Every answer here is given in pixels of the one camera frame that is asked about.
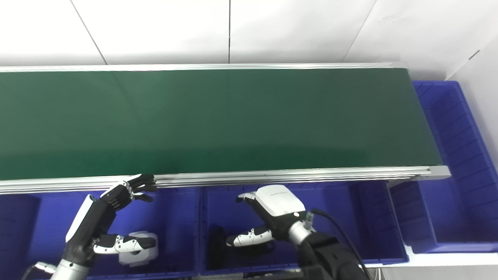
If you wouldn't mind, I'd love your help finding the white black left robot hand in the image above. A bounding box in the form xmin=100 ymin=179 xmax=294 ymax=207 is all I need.
xmin=62 ymin=173 xmax=158 ymax=269

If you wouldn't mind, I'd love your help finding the white plastic part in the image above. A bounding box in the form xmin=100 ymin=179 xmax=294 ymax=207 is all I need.
xmin=117 ymin=231 xmax=160 ymax=268

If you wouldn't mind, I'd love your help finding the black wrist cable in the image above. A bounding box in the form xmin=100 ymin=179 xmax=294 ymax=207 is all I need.
xmin=309 ymin=208 xmax=371 ymax=280

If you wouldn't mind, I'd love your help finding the green conveyor belt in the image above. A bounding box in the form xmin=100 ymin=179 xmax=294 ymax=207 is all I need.
xmin=0 ymin=62 xmax=452 ymax=195

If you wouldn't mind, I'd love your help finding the blue plastic bin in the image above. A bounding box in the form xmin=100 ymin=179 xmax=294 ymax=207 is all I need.
xmin=388 ymin=80 xmax=498 ymax=256
xmin=198 ymin=180 xmax=410 ymax=277
xmin=0 ymin=186 xmax=203 ymax=280

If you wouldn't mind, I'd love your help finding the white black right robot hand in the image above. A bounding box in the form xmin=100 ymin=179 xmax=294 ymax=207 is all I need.
xmin=226 ymin=185 xmax=316 ymax=248

